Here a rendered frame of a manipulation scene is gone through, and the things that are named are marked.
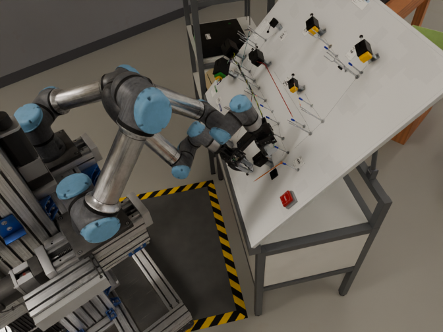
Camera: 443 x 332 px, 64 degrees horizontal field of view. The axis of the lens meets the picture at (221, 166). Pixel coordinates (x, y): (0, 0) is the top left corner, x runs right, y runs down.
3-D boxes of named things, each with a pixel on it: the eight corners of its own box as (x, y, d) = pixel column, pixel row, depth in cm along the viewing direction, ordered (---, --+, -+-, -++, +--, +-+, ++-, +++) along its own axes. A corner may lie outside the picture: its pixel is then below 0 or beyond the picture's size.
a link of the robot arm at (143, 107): (95, 218, 127) (155, 79, 110) (115, 246, 119) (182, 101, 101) (62, 220, 118) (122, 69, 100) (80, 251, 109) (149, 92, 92)
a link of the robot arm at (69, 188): (93, 187, 134) (80, 163, 124) (109, 209, 127) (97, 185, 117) (62, 204, 129) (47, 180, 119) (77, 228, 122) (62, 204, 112)
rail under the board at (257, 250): (249, 255, 162) (249, 249, 157) (204, 101, 240) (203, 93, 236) (260, 253, 162) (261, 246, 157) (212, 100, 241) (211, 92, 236)
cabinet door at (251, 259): (252, 283, 194) (254, 247, 165) (231, 204, 231) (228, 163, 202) (257, 282, 194) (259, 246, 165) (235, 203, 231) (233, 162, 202)
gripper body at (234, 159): (238, 168, 158) (217, 153, 154) (231, 167, 166) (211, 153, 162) (247, 154, 159) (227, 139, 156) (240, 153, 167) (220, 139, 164)
